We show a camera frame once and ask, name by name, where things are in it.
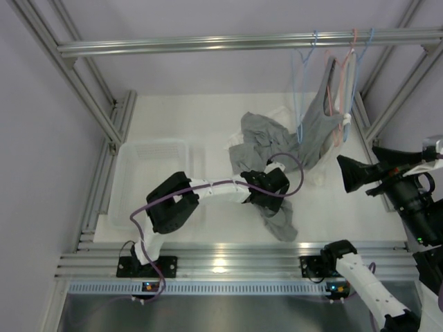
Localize slotted grey cable duct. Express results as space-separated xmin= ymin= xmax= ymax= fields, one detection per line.
xmin=68 ymin=281 xmax=331 ymax=296

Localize aluminium hanging rail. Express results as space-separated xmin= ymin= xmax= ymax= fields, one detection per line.
xmin=56 ymin=27 xmax=442 ymax=59

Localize aluminium frame left struts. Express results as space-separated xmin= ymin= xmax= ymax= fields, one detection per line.
xmin=6 ymin=0 xmax=139 ymax=156

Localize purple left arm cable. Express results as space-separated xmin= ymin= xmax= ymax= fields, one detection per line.
xmin=129 ymin=153 xmax=305 ymax=305

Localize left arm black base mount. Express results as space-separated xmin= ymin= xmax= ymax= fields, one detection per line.
xmin=116 ymin=255 xmax=179 ymax=279

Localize grey tank top on hanger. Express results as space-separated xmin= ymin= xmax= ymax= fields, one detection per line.
xmin=298 ymin=56 xmax=343 ymax=170

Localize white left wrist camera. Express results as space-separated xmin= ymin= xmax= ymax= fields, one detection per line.
xmin=264 ymin=162 xmax=285 ymax=174

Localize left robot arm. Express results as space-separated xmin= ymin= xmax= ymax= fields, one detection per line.
xmin=129 ymin=163 xmax=290 ymax=277

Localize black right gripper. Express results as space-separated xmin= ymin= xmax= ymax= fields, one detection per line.
xmin=336 ymin=145 xmax=440 ymax=245

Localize white plastic basket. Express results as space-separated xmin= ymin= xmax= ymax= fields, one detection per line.
xmin=107 ymin=138 xmax=206 ymax=231

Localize aluminium frame right struts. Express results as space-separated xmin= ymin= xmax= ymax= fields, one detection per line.
xmin=354 ymin=1 xmax=442 ymax=151

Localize grey clothes pile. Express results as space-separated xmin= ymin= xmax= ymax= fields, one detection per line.
xmin=228 ymin=112 xmax=305 ymax=174

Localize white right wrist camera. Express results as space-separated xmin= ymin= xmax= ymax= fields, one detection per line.
xmin=404 ymin=135 xmax=442 ymax=176

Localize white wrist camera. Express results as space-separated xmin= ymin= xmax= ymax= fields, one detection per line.
xmin=404 ymin=135 xmax=442 ymax=176
xmin=264 ymin=162 xmax=285 ymax=174

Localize pink wire hanger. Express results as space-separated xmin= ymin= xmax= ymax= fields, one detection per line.
xmin=325 ymin=28 xmax=358 ymax=148

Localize blue wire hanger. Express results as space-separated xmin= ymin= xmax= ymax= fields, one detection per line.
xmin=291 ymin=30 xmax=318 ymax=143
xmin=343 ymin=28 xmax=375 ymax=142

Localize grey tank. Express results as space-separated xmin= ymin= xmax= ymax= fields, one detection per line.
xmin=255 ymin=199 xmax=298 ymax=243
xmin=298 ymin=56 xmax=343 ymax=170

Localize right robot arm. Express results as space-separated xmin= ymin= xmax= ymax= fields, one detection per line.
xmin=320 ymin=143 xmax=442 ymax=331

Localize white tank top on hanger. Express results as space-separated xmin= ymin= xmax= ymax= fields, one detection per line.
xmin=307 ymin=55 xmax=344 ymax=185

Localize aluminium frame struts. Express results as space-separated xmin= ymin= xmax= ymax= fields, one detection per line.
xmin=354 ymin=1 xmax=442 ymax=151
xmin=6 ymin=0 xmax=139 ymax=156

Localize white garment under pile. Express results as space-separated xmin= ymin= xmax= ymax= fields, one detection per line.
xmin=224 ymin=106 xmax=296 ymax=151

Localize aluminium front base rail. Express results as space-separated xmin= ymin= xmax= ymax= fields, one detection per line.
xmin=55 ymin=241 xmax=418 ymax=281

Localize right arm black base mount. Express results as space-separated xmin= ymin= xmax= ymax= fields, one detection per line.
xmin=299 ymin=255 xmax=336 ymax=279

